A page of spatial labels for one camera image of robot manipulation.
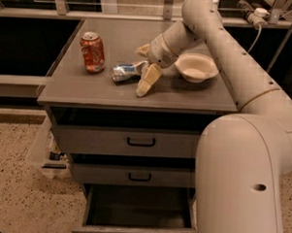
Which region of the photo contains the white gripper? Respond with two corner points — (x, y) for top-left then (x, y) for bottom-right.
(135, 35), (178, 97)

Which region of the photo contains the crushed blue silver redbull can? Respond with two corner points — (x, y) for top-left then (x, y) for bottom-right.
(111, 61), (148, 83)

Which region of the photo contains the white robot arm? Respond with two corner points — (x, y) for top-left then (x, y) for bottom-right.
(137, 0), (292, 233)

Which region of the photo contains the orange soda can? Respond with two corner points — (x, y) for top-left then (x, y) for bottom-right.
(81, 31), (106, 74)

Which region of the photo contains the top grey drawer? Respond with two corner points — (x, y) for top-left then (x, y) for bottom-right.
(52, 109), (202, 158)

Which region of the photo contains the grey drawer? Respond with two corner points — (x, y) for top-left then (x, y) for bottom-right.
(70, 153), (196, 188)
(52, 109), (202, 158)
(72, 184), (197, 233)

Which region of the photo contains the grey drawer cabinet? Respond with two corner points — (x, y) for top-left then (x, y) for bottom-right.
(30, 16), (243, 233)

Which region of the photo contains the middle grey drawer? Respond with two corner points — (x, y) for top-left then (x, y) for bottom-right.
(70, 153), (196, 188)

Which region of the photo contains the bottom grey drawer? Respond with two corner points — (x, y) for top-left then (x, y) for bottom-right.
(72, 184), (197, 233)

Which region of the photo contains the white paper bowl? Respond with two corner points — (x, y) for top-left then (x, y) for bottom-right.
(175, 53), (219, 83)

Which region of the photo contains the white power strip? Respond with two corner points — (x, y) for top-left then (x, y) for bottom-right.
(237, 0), (268, 29)

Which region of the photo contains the clear plastic storage bin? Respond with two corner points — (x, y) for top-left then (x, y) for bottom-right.
(25, 118), (71, 179)

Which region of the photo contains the metal support rod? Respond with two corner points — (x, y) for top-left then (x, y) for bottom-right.
(266, 0), (292, 76)

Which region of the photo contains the white power cable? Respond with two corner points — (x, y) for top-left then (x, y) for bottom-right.
(246, 23), (263, 55)

